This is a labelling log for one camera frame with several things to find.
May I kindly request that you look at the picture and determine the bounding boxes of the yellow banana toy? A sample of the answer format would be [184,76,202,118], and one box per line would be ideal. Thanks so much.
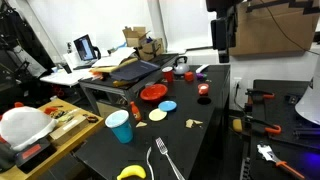
[116,164,147,180]

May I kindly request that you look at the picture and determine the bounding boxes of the blue plastic cup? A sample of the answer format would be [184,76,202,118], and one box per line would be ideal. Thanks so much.
[104,109,134,145]

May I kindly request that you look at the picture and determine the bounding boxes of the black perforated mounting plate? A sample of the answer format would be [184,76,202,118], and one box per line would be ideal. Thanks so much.
[249,79,320,180]

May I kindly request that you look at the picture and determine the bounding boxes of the orange sauce bottle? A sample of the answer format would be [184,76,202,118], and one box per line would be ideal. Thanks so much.
[129,101,143,122]

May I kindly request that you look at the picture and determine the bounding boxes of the red plastic cup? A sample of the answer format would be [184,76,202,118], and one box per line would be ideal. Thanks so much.
[161,66,175,83]

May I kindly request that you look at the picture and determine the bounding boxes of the grey kettle black handle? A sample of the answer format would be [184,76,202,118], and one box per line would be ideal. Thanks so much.
[172,55,191,76]

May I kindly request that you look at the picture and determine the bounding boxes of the purple eggplant toy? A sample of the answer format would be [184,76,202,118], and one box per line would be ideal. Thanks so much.
[195,72,208,81]

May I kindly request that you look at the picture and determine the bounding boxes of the silver clamp orange handle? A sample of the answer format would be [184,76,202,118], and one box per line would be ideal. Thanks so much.
[256,143,306,180]

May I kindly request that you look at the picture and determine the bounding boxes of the grey metal table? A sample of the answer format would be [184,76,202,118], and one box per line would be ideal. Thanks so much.
[78,53,179,116]

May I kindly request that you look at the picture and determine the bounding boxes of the black case red label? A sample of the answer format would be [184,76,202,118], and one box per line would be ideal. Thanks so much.
[14,138,58,174]

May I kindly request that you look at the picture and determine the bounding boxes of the white tube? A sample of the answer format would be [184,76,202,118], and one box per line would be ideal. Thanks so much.
[195,63,210,74]

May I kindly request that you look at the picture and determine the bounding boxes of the open cardboard box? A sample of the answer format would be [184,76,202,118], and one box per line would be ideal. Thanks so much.
[122,26,151,48]

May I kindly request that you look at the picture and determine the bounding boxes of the small cream plate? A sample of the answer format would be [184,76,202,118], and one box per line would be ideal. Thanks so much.
[148,108,168,122]

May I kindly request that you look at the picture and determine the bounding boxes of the silver spoon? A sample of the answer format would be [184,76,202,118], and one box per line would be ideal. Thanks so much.
[145,146,155,180]

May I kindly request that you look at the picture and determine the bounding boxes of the cardboard box black tape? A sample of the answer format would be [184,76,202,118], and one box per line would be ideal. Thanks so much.
[137,37,165,62]

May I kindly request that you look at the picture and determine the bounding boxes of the small orange cup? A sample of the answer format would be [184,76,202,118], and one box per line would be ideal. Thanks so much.
[197,83,210,97]

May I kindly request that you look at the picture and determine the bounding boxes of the silver fork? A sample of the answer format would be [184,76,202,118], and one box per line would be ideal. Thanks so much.
[155,136,186,180]

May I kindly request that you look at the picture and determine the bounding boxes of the white plastic bag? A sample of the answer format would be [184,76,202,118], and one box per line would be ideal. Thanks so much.
[0,105,59,152]

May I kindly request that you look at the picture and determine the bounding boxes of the large cardboard panel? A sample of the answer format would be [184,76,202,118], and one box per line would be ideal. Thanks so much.
[229,0,320,57]

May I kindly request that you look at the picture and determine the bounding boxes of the small blue plate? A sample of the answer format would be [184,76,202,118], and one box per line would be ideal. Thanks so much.
[157,100,178,113]

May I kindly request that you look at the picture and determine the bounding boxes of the dark blue bin lid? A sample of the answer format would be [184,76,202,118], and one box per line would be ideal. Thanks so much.
[109,59,161,83]

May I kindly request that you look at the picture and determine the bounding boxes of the red plastic bowl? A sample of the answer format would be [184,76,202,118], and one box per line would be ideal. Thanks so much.
[139,83,169,102]

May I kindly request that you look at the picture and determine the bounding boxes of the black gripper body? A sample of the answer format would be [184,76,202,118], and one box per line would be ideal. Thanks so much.
[205,0,244,51]

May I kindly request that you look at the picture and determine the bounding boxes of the white paper sheets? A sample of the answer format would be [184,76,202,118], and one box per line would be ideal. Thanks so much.
[91,46,136,68]

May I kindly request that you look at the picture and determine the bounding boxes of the yellow sponge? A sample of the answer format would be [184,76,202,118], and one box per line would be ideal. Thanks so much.
[232,118,243,133]

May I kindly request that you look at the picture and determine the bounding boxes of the black clamp orange handle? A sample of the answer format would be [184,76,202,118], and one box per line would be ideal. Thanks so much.
[245,88,276,104]
[244,114,283,136]

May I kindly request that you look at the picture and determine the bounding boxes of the white desk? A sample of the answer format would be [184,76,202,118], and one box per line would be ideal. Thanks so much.
[39,68,93,88]

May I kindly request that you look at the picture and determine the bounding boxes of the wooden table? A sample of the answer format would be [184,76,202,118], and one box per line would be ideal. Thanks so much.
[0,98,106,180]

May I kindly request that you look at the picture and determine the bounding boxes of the small tan box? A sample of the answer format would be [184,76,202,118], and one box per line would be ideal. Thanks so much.
[49,114,89,146]

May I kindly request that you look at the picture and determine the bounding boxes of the open laptop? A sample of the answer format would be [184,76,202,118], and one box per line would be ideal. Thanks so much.
[73,34,101,69]

